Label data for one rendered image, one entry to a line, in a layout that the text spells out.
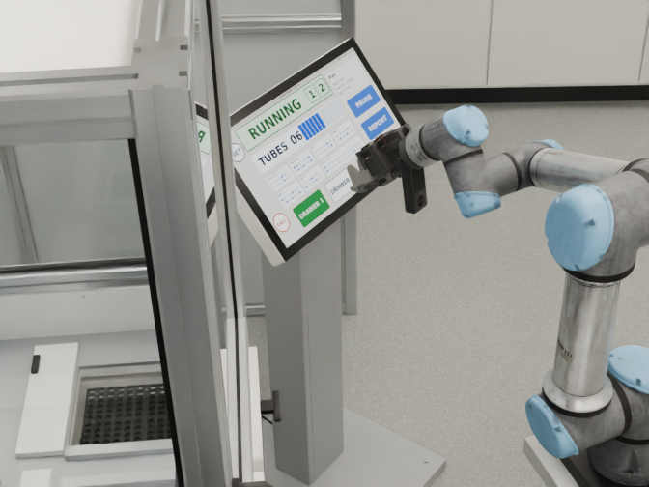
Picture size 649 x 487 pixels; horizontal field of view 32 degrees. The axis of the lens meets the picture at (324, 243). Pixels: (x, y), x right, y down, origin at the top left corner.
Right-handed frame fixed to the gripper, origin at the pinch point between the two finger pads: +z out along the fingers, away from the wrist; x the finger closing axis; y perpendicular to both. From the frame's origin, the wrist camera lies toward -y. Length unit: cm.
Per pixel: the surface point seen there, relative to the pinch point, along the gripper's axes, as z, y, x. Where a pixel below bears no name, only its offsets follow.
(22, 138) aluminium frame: -95, 33, 112
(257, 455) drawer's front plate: -4, -25, 56
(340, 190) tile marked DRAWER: 15.0, -0.5, -9.5
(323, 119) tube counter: 15.0, 14.3, -16.4
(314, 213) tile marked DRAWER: 14.9, -0.8, 0.2
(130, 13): -90, 38, 95
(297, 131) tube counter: 15.0, 15.2, -8.2
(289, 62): 65, 29, -64
